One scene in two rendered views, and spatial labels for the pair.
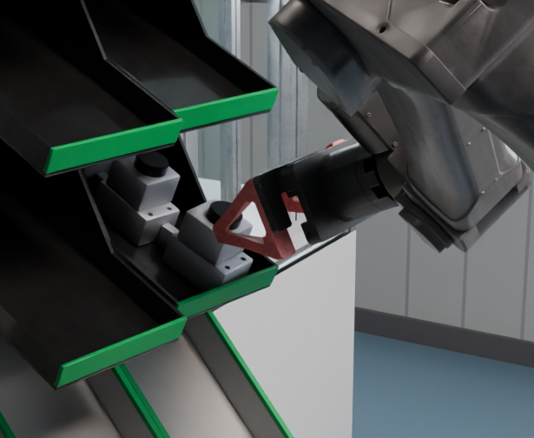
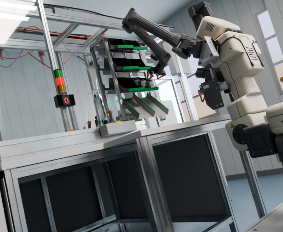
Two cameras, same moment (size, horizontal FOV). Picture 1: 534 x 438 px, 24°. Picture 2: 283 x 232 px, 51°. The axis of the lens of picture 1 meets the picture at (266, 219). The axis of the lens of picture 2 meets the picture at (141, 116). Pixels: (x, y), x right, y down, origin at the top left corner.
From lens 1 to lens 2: 138 cm
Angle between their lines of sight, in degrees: 29
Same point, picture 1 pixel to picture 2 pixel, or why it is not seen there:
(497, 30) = (129, 14)
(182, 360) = (153, 104)
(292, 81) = (191, 107)
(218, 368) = (157, 104)
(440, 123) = (144, 37)
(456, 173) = (153, 47)
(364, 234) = (235, 158)
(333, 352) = not seen: hidden behind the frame
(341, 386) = not seen: hidden behind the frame
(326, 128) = (221, 139)
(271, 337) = not seen: hidden behind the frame
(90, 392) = (139, 104)
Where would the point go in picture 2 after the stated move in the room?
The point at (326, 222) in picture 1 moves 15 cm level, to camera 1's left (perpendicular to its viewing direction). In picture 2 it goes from (156, 72) to (136, 78)
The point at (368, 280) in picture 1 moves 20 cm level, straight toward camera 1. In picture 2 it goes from (239, 167) to (238, 169)
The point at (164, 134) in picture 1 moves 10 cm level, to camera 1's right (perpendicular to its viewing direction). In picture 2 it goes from (136, 67) to (149, 62)
